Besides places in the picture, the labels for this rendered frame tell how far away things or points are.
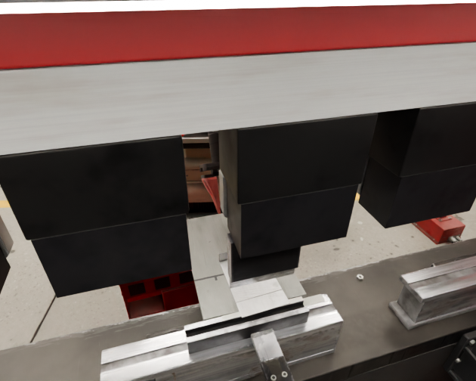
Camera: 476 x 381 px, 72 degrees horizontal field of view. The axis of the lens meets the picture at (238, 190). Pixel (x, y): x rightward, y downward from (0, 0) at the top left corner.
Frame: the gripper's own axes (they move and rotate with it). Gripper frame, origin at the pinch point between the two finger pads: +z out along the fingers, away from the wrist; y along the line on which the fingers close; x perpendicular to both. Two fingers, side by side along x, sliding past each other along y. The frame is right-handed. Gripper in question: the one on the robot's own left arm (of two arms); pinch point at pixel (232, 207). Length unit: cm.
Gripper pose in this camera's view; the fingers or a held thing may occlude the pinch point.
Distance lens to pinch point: 65.3
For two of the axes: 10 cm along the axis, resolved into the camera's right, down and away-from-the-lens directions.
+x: -2.4, -0.3, 9.7
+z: 1.3, 9.9, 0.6
